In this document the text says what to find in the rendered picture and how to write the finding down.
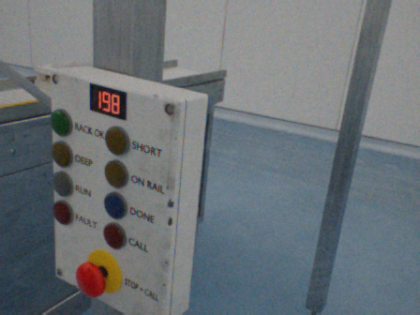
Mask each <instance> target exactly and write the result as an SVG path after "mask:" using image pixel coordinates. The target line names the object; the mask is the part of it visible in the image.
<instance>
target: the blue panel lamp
mask: <svg viewBox="0 0 420 315"><path fill-rule="evenodd" d="M104 207H105V209H106V212H107V213H108V214H109V216H111V217H112V218H120V217H121V216H123V215H124V205H123V204H122V201H121V199H119V197H117V196H116V195H113V194H111V195H108V196H107V197H106V199H105V200H104Z"/></svg>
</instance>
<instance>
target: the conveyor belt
mask: <svg viewBox="0 0 420 315"><path fill-rule="evenodd" d="M193 74H201V72H195V71H192V70H188V69H182V68H180V67H177V68H172V69H163V80H166V79H170V78H178V77H182V76H189V75H193ZM219 80H224V81H225V78H218V79H215V80H212V81H219ZM212 81H205V82H195V83H193V84H200V83H209V82H212ZM193 84H186V85H182V86H175V87H178V88H180V87H184V86H191V85H193ZM39 89H40V90H42V91H43V93H46V95H48V96H49V97H52V92H51V91H49V90H44V89H42V88H39ZM33 99H36V98H35V97H32V95H30V94H29V93H28V92H26V91H25V90H23V89H18V90H17V89H13V90H8V91H0V105H1V104H3V105H5V104H9V103H13V102H21V101H26V100H33ZM51 112H52V111H48V112H39V113H32V114H28V115H26V116H19V117H15V118H8V119H5V120H0V122H6V121H10V120H17V119H21V118H27V117H30V116H37V115H41V114H47V113H51Z"/></svg>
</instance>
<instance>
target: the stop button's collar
mask: <svg viewBox="0 0 420 315"><path fill-rule="evenodd" d="M87 261H88V262H90V263H93V264H94V265H96V266H97V267H98V268H100V266H101V265H103V266H104V267H105V268H106V269H107V272H108V274H109V275H108V277H105V283H106V288H105V291H104V292H105V293H115V292H117V291H118V290H119V289H120V287H121V285H122V272H121V270H120V267H119V265H118V262H117V261H116V260H115V258H114V257H113V256H112V255H111V254H110V253H109V252H106V251H105V250H100V249H99V250H94V251H93V252H91V253H90V255H88V259H87Z"/></svg>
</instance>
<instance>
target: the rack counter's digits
mask: <svg viewBox="0 0 420 315"><path fill-rule="evenodd" d="M93 108H94V109H99V110H102V111H106V112H108V113H114V114H117V115H120V96H119V95H117V94H113V93H110V92H104V91H102V90H99V89H95V88H93Z"/></svg>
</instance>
